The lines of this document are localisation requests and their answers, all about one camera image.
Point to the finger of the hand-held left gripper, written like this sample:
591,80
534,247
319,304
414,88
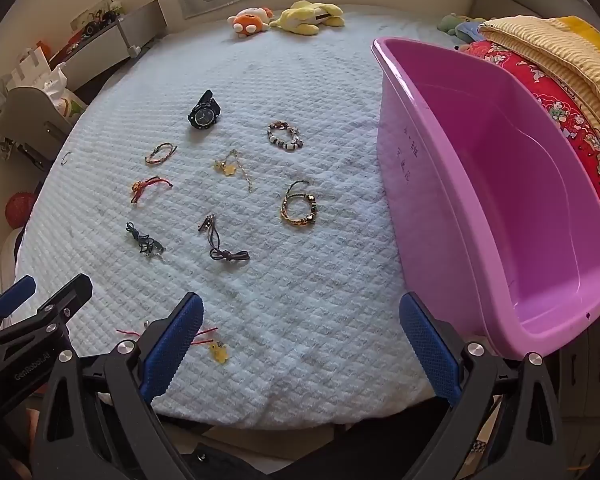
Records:
15,294
70,292

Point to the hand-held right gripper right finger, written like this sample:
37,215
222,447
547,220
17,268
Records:
430,350

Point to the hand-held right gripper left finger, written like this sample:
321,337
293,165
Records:
175,350

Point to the pink plastic basin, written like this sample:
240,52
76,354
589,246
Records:
480,185

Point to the black wristwatch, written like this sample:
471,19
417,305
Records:
200,117

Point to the red ball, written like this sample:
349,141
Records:
20,210

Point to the houndstooth cloth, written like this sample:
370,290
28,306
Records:
480,447

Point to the grey cabinet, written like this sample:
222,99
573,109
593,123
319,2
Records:
585,375

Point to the grey chair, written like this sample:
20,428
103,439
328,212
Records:
30,110

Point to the white plastic bag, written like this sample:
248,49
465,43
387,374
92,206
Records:
62,97

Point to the white paper bag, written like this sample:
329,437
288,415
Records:
30,67

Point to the orange box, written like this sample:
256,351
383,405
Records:
41,49

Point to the red printed quilt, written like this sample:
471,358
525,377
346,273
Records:
555,105

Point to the grey desk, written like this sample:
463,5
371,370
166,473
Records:
140,25

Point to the row of small desk ornaments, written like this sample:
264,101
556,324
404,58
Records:
97,15

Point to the orange mushroom plush toy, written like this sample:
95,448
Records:
247,22

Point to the green plush toy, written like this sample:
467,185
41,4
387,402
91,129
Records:
452,25

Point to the yellow striped blanket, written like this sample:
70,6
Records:
555,45

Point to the yellow plush toy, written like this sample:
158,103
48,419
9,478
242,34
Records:
300,17

